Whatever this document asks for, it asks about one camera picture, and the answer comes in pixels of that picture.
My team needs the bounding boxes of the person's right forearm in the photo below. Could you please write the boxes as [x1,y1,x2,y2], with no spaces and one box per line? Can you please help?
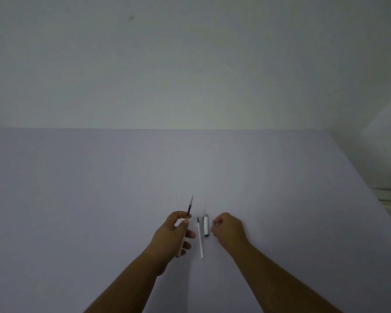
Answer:
[229,241,343,313]

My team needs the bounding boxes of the person's left forearm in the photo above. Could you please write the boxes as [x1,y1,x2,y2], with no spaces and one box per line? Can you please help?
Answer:
[84,250,169,313]

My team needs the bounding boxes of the white pen refill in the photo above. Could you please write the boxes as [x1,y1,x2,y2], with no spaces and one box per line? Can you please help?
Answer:
[196,216,205,259]

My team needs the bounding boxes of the person's right hand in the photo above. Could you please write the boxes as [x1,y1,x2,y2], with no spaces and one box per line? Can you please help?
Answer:
[212,212,251,255]

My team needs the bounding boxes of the person's left hand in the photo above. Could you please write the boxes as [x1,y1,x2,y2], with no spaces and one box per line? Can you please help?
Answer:
[148,210,196,277]

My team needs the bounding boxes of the white pen barrel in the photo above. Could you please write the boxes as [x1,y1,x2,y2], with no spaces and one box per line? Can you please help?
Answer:
[174,219,190,259]

